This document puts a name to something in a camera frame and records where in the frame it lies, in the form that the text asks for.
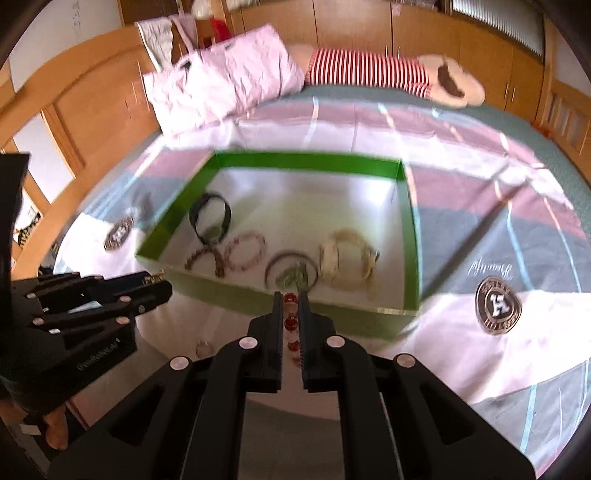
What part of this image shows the small gold chain jewelry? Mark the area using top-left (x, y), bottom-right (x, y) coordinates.
top-left (195, 340), bottom-right (215, 359)

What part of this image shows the pink bead bracelet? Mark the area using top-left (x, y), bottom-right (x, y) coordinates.
top-left (222, 230), bottom-right (270, 273)

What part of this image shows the red bead bracelet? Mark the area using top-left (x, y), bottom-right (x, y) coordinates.
top-left (281, 291), bottom-right (305, 366)

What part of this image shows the person's hand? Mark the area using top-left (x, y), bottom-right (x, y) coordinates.
top-left (0, 398), bottom-right (68, 451)

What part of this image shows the black wrist watch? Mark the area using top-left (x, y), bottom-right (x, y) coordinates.
top-left (188, 192), bottom-right (232, 246)

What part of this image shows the plaid duvet cover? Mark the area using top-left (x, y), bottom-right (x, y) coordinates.
top-left (55, 97), bottom-right (590, 476)

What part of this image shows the green cardboard box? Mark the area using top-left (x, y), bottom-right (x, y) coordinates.
top-left (137, 151), bottom-right (420, 337)

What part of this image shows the thin metal bangle with charm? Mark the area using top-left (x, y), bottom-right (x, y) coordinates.
top-left (263, 250), bottom-right (320, 292)

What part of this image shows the pink pillow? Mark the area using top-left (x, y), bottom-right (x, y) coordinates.
top-left (143, 24), bottom-right (304, 137)

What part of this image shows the white towel on headboard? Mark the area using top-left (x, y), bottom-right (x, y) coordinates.
top-left (134, 17), bottom-right (173, 72)

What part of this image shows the striped plush toy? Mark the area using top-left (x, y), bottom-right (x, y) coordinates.
top-left (287, 44), bottom-right (486, 109)

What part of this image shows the wooden bed footboard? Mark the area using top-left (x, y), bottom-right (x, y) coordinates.
top-left (533, 78), bottom-right (591, 172)

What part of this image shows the wooden cabinet row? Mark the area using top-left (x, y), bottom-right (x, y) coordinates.
top-left (228, 0), bottom-right (544, 122)

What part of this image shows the dark brown bead bracelet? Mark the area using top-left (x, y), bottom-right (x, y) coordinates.
top-left (184, 244), bottom-right (228, 280)

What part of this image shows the cream white wide bracelet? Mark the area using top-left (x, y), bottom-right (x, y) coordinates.
top-left (317, 228), bottom-right (382, 293)

